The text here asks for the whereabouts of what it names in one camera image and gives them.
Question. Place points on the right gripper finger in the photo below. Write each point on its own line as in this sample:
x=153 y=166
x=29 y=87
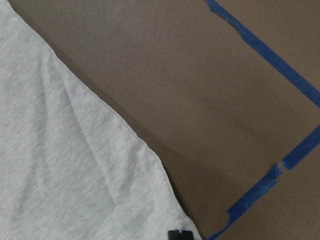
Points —
x=180 y=235

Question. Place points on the grey cartoon print t-shirt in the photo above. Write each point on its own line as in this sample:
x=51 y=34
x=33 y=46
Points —
x=71 y=168

